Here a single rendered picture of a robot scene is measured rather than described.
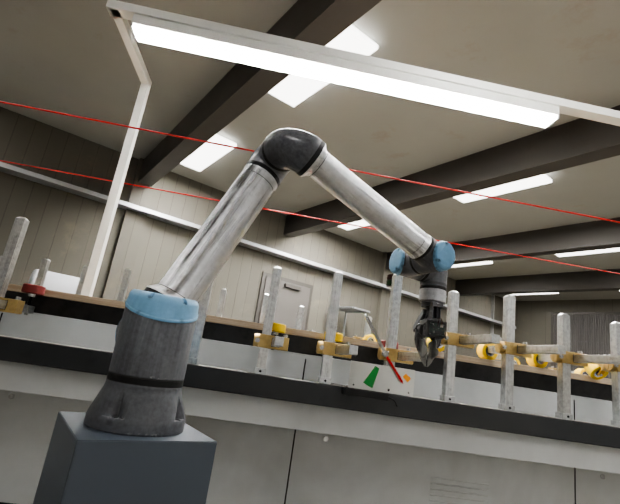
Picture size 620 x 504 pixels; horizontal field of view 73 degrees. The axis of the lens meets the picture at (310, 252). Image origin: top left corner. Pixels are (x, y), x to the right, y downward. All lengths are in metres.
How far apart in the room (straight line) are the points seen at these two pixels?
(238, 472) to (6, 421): 0.92
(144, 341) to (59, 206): 5.85
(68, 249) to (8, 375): 4.81
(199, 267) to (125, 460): 0.48
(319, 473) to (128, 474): 1.19
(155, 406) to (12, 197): 5.90
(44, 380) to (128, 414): 0.97
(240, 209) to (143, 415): 0.57
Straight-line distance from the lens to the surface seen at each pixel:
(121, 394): 0.90
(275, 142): 1.18
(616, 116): 3.15
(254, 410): 1.68
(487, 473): 2.18
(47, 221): 6.63
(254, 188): 1.20
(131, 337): 0.90
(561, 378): 2.08
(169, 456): 0.88
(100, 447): 0.84
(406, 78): 2.55
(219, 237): 1.13
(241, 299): 7.33
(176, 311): 0.90
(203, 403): 1.69
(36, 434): 2.07
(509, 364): 1.94
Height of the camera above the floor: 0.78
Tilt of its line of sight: 14 degrees up
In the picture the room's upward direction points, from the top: 9 degrees clockwise
